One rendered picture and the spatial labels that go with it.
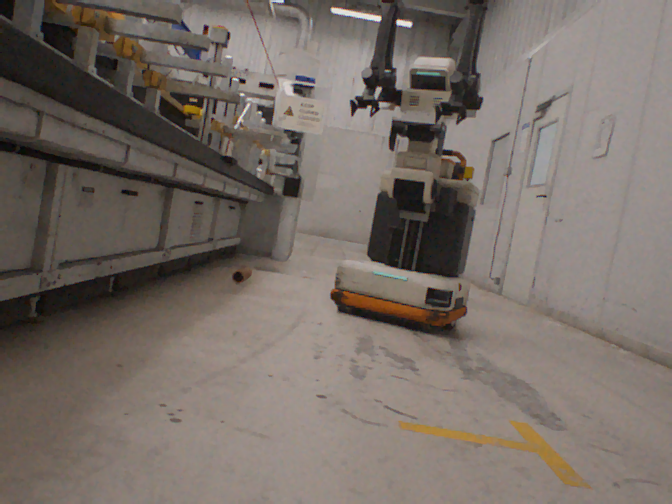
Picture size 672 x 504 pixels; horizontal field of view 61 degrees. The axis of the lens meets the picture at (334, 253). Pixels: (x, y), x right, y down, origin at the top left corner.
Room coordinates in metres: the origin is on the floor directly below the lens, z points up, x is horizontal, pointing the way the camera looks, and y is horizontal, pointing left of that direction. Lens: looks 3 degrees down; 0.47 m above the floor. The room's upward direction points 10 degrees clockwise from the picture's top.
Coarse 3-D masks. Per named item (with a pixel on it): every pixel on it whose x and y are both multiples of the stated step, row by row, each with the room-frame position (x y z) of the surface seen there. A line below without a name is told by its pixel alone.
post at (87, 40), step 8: (80, 32) 1.32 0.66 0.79; (88, 32) 1.32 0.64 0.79; (96, 32) 1.34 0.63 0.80; (80, 40) 1.32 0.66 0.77; (88, 40) 1.32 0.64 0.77; (96, 40) 1.34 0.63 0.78; (80, 48) 1.32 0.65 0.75; (88, 48) 1.32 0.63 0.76; (96, 48) 1.35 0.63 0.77; (80, 56) 1.32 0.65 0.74; (88, 56) 1.32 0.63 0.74
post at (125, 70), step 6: (126, 18) 1.57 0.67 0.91; (132, 18) 1.57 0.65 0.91; (138, 18) 1.57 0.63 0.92; (138, 42) 1.59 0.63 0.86; (120, 60) 1.57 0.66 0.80; (126, 60) 1.57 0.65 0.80; (132, 60) 1.58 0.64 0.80; (120, 66) 1.57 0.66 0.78; (126, 66) 1.57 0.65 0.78; (132, 66) 1.58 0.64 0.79; (120, 72) 1.57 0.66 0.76; (126, 72) 1.57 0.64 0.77; (132, 72) 1.59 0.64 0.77; (120, 78) 1.57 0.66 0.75; (126, 78) 1.57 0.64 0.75; (132, 78) 1.59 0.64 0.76; (120, 84) 1.57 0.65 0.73; (126, 84) 1.57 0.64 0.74
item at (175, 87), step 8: (112, 72) 1.85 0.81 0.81; (112, 80) 1.86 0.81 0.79; (136, 80) 1.86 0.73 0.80; (168, 88) 1.86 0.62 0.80; (176, 88) 1.86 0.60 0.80; (184, 88) 1.86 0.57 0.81; (192, 88) 1.86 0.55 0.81; (200, 88) 1.86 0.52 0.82; (208, 88) 1.86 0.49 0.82; (200, 96) 1.87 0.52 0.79; (208, 96) 1.86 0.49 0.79; (216, 96) 1.86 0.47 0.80; (224, 96) 1.86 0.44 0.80; (232, 96) 1.86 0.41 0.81; (240, 96) 1.88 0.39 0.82
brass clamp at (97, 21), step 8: (72, 8) 1.29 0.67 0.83; (80, 8) 1.29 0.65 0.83; (88, 8) 1.29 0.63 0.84; (80, 16) 1.29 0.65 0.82; (88, 16) 1.29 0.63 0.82; (96, 16) 1.30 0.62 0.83; (104, 16) 1.35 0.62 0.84; (80, 24) 1.32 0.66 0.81; (88, 24) 1.31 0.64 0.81; (96, 24) 1.31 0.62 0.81; (104, 24) 1.35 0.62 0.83; (104, 32) 1.36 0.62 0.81; (104, 40) 1.42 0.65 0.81; (112, 40) 1.41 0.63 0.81
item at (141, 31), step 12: (48, 12) 1.36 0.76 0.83; (72, 24) 1.36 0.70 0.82; (108, 24) 1.36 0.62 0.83; (120, 24) 1.36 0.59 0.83; (132, 24) 1.36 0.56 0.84; (144, 24) 1.36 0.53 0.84; (132, 36) 1.37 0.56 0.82; (144, 36) 1.36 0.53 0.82; (156, 36) 1.36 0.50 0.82; (168, 36) 1.36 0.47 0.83; (180, 36) 1.36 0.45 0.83; (192, 36) 1.36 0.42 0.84; (204, 36) 1.36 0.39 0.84; (192, 48) 1.39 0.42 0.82; (204, 48) 1.37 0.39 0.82
